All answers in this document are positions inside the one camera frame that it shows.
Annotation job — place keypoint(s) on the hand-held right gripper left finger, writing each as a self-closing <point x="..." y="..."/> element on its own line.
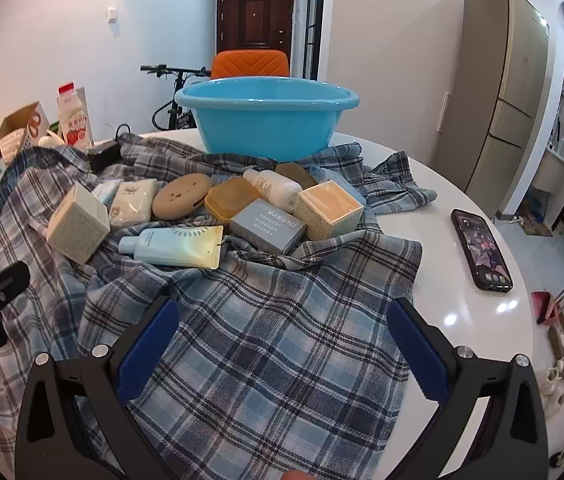
<point x="147" y="350"/>

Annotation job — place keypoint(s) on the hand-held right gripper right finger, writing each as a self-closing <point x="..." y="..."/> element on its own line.
<point x="418" y="355"/>

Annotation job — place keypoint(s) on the beige cube box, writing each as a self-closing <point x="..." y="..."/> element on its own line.
<point x="79" y="225"/>
<point x="329" y="210"/>

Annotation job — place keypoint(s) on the grey rectangular box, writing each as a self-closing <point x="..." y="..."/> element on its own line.
<point x="267" y="227"/>

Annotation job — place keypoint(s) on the white plastic bottle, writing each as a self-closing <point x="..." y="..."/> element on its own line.
<point x="274" y="187"/>

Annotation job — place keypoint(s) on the blue plastic basin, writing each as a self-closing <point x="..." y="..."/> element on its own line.
<point x="262" y="125"/>

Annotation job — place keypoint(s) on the white round container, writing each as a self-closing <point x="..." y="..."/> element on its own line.
<point x="51" y="140"/>

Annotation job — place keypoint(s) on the person's right hand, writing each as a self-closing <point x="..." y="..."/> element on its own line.
<point x="295" y="475"/>

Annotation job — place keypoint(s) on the blue and yellow tube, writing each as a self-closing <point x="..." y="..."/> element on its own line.
<point x="177" y="246"/>

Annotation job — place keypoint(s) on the blue plaid shirt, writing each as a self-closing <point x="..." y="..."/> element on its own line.
<point x="262" y="360"/>

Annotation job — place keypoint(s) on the black smartphone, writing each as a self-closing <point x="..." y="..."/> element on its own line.
<point x="482" y="250"/>

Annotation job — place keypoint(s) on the red dustpan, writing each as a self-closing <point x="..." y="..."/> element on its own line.
<point x="544" y="307"/>

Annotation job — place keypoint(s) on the small light blue pack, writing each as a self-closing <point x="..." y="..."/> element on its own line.
<point x="106" y="191"/>

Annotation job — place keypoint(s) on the white tissue pack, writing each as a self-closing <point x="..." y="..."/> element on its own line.
<point x="132" y="202"/>

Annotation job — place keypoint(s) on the round tan case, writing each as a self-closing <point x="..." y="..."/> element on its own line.
<point x="179" y="197"/>

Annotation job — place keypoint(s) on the open cardboard box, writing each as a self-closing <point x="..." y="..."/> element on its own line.
<point x="17" y="125"/>

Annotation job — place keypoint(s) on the black power adapter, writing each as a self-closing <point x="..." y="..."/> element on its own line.
<point x="103" y="156"/>

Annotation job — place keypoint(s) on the amber soap box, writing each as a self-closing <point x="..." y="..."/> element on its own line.
<point x="232" y="200"/>
<point x="297" y="172"/>

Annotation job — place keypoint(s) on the brown doormat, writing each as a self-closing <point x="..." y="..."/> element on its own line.
<point x="534" y="227"/>

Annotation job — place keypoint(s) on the red capped milk bottle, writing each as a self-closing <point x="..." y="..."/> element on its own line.
<point x="69" y="120"/>

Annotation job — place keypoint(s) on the white milk carton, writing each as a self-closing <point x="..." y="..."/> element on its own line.
<point x="87" y="110"/>

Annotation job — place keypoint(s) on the large light blue pack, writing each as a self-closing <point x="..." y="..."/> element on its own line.
<point x="326" y="174"/>

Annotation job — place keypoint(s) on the black bicycle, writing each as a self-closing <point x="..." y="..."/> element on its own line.
<point x="172" y="70"/>

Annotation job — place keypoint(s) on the beige refrigerator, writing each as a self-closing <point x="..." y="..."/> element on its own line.
<point x="507" y="85"/>

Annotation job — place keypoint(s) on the orange chair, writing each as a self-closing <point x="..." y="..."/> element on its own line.
<point x="249" y="62"/>

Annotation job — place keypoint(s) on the dark brown door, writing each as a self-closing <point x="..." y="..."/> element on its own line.
<point x="254" y="15"/>

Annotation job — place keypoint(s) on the black framed glass door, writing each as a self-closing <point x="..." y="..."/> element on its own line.
<point x="308" y="10"/>

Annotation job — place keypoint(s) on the white light switch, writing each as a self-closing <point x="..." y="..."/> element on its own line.
<point x="112" y="14"/>

